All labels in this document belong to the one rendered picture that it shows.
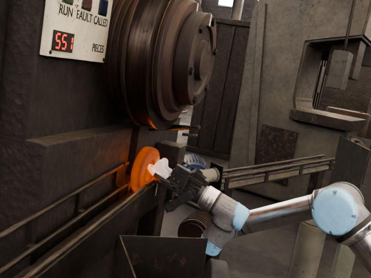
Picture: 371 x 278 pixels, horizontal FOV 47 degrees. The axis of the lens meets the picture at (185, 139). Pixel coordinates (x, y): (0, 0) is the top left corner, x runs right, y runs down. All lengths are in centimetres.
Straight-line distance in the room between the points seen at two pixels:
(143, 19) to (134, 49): 8
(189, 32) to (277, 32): 287
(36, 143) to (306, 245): 132
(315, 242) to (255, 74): 235
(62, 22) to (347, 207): 82
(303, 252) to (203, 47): 108
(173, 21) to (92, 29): 22
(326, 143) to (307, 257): 201
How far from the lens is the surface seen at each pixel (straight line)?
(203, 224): 164
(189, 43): 119
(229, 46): 549
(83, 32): 109
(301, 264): 200
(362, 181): 328
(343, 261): 205
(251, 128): 404
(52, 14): 98
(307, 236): 196
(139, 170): 132
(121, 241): 90
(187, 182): 134
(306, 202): 136
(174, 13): 121
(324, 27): 393
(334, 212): 118
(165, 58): 117
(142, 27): 115
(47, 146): 98
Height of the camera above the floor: 109
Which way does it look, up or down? 10 degrees down
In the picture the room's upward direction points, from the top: 10 degrees clockwise
